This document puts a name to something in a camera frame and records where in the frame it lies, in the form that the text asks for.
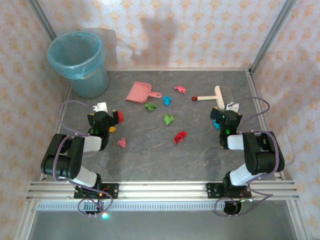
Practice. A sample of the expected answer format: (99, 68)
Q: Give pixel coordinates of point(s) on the aluminium table side rail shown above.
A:
(67, 94)
(253, 85)

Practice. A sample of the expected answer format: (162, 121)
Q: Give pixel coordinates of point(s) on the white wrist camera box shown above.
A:
(101, 107)
(233, 106)

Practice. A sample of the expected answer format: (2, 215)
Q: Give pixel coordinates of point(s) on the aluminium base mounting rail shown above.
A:
(162, 191)

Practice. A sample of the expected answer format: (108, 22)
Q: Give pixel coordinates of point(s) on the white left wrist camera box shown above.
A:
(101, 107)

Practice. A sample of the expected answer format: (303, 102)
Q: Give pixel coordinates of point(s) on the round waste bin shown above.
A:
(92, 87)

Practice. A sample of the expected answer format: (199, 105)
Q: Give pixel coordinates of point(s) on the pink plastic dustpan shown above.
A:
(138, 92)

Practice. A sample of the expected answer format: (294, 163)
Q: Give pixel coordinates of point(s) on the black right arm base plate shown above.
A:
(212, 191)

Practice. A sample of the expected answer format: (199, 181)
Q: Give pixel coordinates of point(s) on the aluminium table back rail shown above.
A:
(175, 69)

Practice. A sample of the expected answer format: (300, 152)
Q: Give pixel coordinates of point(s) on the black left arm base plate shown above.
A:
(113, 191)

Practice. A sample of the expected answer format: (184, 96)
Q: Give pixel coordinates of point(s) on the red paper scrap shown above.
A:
(121, 116)
(180, 137)

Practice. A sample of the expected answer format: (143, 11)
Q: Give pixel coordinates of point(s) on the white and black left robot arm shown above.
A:
(75, 160)

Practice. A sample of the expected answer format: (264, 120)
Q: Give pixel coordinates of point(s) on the dark green paper scrap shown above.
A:
(151, 106)

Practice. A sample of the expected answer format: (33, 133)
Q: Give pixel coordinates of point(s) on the blue paper scrap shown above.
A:
(167, 100)
(216, 124)

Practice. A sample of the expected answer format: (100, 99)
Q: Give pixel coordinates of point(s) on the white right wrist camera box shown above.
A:
(233, 106)

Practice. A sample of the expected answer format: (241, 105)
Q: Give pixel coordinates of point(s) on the light green paper scrap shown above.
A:
(168, 119)

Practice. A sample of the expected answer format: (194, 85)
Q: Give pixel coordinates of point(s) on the pink paper scrap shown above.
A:
(122, 143)
(180, 89)

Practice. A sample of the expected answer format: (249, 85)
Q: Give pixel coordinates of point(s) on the aluminium frame post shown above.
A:
(272, 32)
(42, 18)

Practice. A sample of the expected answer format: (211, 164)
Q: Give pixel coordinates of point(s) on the blue plastic bin liner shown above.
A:
(75, 71)

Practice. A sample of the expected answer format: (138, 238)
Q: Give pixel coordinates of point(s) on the orange paper scrap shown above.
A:
(112, 129)

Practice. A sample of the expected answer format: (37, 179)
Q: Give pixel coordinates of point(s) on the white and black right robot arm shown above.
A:
(260, 155)

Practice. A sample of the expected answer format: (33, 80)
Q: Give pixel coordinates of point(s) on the cream hand brush red tip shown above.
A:
(220, 97)

